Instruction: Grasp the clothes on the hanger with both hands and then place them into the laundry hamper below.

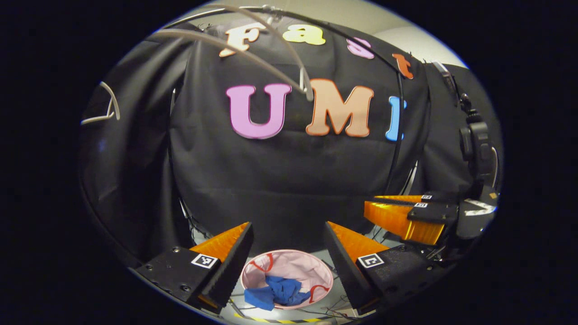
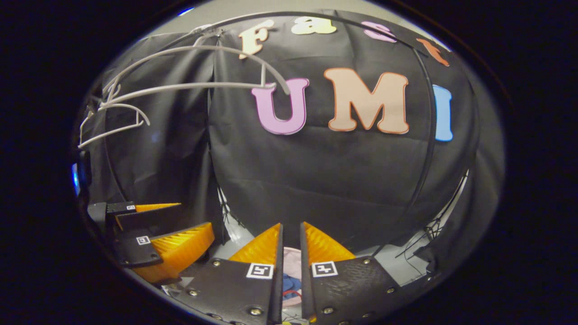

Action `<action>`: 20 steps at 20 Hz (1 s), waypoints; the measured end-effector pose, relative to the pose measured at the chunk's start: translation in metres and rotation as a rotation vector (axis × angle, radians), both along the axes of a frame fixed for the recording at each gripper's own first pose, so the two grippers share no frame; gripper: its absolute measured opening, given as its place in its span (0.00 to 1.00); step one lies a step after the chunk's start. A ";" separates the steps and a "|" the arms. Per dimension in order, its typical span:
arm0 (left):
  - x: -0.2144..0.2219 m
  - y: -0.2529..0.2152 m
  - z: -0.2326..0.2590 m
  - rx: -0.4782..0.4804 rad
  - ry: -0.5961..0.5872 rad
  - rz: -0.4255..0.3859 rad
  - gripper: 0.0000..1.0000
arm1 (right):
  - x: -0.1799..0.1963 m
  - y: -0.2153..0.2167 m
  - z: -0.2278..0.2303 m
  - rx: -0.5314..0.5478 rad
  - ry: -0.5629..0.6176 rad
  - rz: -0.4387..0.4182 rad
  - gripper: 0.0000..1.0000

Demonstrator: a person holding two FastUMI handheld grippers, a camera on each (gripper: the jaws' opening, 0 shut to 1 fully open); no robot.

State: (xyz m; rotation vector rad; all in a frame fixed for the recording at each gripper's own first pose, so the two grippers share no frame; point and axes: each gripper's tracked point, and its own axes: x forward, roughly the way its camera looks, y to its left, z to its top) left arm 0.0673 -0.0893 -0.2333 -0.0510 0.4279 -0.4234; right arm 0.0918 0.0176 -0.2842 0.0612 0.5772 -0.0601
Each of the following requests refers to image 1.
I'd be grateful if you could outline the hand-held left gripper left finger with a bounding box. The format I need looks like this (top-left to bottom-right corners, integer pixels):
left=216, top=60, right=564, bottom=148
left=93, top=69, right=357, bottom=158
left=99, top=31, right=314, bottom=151
left=134, top=221, right=254, bottom=314

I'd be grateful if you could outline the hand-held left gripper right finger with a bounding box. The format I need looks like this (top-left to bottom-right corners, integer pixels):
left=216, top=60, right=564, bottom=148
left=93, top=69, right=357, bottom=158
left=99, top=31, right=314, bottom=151
left=324, top=220, right=452, bottom=316

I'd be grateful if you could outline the blue corduroy shirt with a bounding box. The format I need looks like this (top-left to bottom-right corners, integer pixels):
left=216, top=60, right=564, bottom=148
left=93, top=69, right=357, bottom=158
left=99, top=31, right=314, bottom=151
left=244, top=275, right=312, bottom=311

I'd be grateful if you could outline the pink laundry hamper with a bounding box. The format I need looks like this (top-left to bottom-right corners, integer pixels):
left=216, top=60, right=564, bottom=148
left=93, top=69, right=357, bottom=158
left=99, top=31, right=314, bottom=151
left=240, top=249, right=335, bottom=310

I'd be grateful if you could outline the white clothes hanger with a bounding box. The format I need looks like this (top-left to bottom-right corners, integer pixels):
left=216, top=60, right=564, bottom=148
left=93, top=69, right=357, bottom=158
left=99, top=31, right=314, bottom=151
left=80, top=81, right=121, bottom=125
left=151, top=5, right=314, bottom=102

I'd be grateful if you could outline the black clothes rack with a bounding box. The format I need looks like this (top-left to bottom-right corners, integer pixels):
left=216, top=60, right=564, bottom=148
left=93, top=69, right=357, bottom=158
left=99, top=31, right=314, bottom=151
left=158, top=5, right=406, bottom=195

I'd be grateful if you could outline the yellow black floor tape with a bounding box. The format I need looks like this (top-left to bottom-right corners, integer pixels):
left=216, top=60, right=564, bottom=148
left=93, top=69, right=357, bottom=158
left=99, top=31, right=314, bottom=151
left=234, top=313, right=336, bottom=324

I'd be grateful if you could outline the black backdrop cloth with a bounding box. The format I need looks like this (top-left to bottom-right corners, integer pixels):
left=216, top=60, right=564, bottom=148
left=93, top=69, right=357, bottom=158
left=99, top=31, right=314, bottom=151
left=79, top=14, right=504, bottom=267

